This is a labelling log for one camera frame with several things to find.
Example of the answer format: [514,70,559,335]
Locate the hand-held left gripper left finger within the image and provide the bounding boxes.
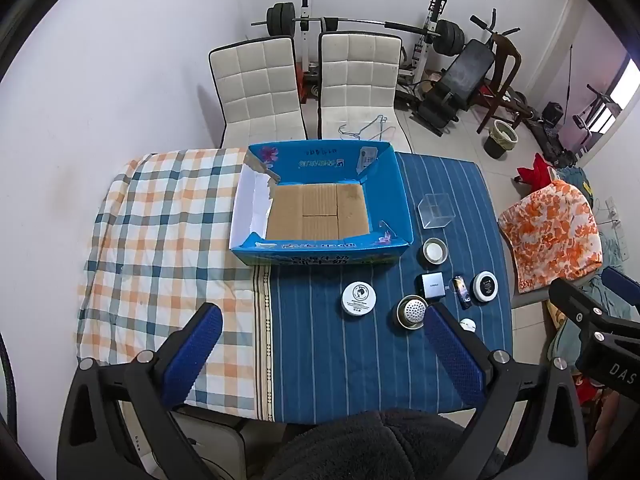
[56,303,224,480]

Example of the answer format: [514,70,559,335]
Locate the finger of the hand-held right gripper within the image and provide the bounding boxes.
[602,266,640,317]
[548,277,614,346]

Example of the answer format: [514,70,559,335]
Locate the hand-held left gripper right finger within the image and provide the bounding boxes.
[423,304,589,480]

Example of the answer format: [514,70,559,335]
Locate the metal strainer cup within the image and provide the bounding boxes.
[396,294,430,332]

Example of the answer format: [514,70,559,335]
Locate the small printed can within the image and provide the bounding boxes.
[450,275,473,309]

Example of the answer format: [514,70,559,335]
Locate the grey square charger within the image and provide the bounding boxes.
[420,272,447,302]

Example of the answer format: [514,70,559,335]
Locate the black and white round tin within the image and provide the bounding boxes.
[472,270,499,303]

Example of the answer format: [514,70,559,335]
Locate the blue printed cardboard box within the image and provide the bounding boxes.
[229,141,415,267]

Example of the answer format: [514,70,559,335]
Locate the teal cloth bundle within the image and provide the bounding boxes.
[547,280,631,361]

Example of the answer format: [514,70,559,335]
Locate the orange floral cloth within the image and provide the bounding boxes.
[497,179,604,295]

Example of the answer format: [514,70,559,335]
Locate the plaid cloth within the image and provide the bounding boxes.
[75,147,273,418]

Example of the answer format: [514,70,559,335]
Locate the blue striped cloth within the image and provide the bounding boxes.
[252,151,516,426]

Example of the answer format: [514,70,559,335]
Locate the dark fleece clothing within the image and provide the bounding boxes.
[262,409,476,480]

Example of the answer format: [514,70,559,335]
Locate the red cloth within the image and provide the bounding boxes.
[512,154,558,191]

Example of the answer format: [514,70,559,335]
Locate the clear acrylic box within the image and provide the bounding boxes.
[417,192,457,231]

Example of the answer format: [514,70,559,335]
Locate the trash bin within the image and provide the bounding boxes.
[482,120,518,161]

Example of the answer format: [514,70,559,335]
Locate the black exercise machine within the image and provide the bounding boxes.
[572,85,621,158]

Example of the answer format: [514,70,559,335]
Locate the window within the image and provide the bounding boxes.
[607,57,640,111]

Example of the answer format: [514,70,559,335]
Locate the brown wooden chair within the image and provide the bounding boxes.
[475,30,523,135]

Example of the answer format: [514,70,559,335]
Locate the black workout bench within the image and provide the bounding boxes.
[410,39,493,137]

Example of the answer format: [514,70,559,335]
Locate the white padded chair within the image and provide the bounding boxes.
[208,35,308,150]
[316,31,413,155]

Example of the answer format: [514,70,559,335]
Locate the white barbell rack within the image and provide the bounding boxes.
[295,0,448,111]

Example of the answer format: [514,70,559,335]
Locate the black barbell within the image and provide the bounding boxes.
[251,2,466,56]

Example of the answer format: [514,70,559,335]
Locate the black cable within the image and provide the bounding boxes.
[0,330,18,441]

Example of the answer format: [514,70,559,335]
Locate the white wire hanger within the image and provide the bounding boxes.
[337,122,396,142]

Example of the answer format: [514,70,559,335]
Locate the blue wire hanger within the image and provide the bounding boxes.
[357,115,388,136]

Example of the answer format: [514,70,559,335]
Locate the black exercise handlebar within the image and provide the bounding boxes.
[470,8,521,37]

